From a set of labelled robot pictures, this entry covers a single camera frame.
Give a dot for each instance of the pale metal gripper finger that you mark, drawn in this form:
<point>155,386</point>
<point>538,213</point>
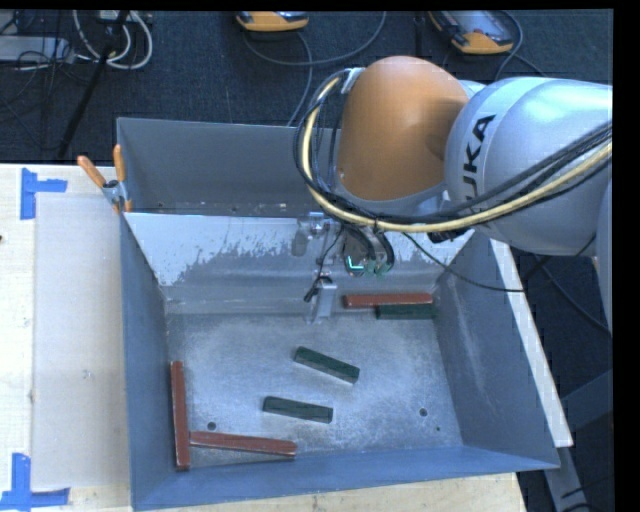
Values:
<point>314,226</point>
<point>325,300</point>

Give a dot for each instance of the grey metal bin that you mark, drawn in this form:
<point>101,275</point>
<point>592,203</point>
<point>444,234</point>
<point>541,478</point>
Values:
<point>280,350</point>

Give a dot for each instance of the dark green flat block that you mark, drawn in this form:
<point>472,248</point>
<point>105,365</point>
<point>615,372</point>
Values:
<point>327,365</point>
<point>406,312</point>
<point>298,410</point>

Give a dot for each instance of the black cylinder on white bracket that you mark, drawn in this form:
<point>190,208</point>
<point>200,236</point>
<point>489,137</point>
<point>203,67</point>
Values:
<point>445,236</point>

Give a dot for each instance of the red-brown flat block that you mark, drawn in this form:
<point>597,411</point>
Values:
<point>242,443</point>
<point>180,415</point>
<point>387,300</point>

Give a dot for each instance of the pale flat board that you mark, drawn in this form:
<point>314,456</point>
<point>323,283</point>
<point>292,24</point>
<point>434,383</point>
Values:
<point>80,340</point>

